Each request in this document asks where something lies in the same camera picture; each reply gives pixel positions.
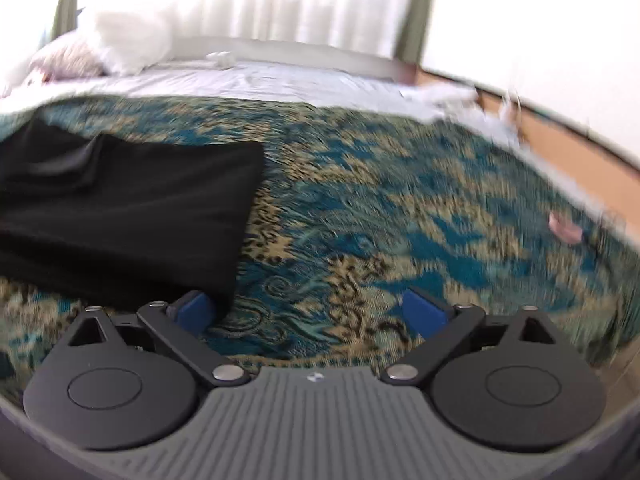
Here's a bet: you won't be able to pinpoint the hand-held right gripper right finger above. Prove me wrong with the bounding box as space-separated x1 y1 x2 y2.
380 287 560 387

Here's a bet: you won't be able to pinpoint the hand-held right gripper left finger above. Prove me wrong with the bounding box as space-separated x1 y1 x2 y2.
62 290 252 389

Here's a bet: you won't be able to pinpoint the black pants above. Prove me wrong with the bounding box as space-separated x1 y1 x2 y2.
0 117 267 319

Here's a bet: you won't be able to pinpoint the teal patterned blanket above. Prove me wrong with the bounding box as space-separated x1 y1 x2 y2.
0 94 640 411

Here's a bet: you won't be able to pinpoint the small pink object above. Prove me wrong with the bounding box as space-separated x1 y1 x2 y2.
548 212 584 244

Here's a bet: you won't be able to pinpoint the white crumpled cloth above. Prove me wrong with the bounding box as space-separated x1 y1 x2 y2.
400 84 532 149

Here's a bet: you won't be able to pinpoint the white bed sheet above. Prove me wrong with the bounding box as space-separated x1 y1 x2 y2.
0 57 453 122

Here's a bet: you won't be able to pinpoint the white pillow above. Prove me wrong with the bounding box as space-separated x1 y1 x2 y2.
92 9 174 74

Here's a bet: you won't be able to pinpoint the floral pillow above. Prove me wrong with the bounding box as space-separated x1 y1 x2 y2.
27 29 109 82

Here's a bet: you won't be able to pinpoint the green curtain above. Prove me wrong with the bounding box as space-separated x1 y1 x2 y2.
394 0 439 67
52 0 82 42

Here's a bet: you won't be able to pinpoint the white sheer curtain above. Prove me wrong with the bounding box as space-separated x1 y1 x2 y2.
75 0 437 61

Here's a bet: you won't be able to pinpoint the dark wooden bed frame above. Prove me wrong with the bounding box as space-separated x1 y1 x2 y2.
169 35 419 84

